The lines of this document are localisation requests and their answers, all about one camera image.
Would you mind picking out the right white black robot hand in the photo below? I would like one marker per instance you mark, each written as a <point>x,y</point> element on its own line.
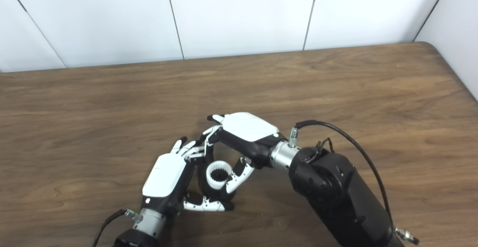
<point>246,127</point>

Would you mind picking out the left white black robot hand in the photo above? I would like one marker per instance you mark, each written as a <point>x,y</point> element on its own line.
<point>164,176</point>

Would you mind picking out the round black part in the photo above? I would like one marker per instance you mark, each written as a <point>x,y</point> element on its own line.
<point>209,193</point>

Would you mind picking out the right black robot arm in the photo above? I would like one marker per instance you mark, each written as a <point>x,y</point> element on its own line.
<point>336,194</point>

